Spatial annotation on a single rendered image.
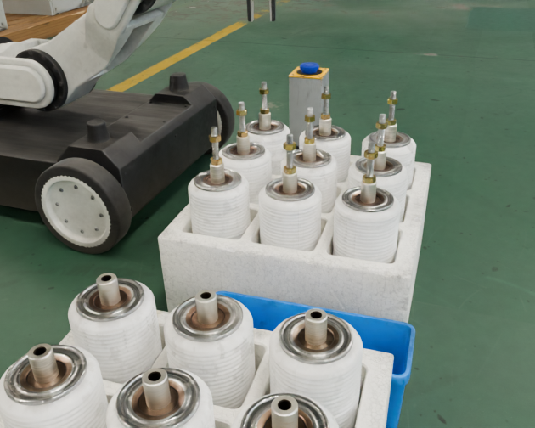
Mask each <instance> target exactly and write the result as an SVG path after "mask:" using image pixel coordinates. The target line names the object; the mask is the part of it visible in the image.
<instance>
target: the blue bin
mask: <svg viewBox="0 0 535 428"><path fill-rule="evenodd" d="M216 294H219V295H224V296H228V297H231V298H233V299H235V300H237V301H239V302H240V303H242V304H243V305H244V306H245V307H246V308H247V309H248V310H249V312H250V313H251V316H252V319H253V328H255V329H264V330H268V331H274V330H275V329H276V328H277V327H278V326H279V325H280V324H281V323H282V322H283V321H285V320H286V319H287V318H290V317H292V316H295V315H297V314H299V313H305V312H307V311H308V310H310V309H313V308H319V309H322V310H324V311H325V312H326V313H330V314H333V315H335V316H336V317H338V318H341V319H343V320H345V321H346V322H348V323H349V324H350V325H351V326H352V327H353V328H354V329H355V330H356V331H357V333H358V334H359V336H360V338H361V340H362V343H363V348H364V349H369V350H374V351H378V352H387V353H390V354H392V355H393V357H394V360H393V368H392V375H391V389H390V397H389V404H388V412H387V420H386V428H397V426H398V421H399V416H400V411H401V407H402V402H403V393H404V388H405V385H406V384H408V381H409V378H410V372H411V365H412V358H413V351H414V338H415V328H414V327H413V326H412V325H411V324H408V323H405V322H401V321H396V320H390V319H385V318H377V317H371V316H366V315H362V314H356V313H347V312H342V311H337V310H332V309H327V308H321V307H313V306H308V305H302V304H298V303H293V302H287V301H278V300H274V299H268V298H263V297H258V296H249V295H244V294H239V293H234V292H229V291H218V292H216Z"/></svg>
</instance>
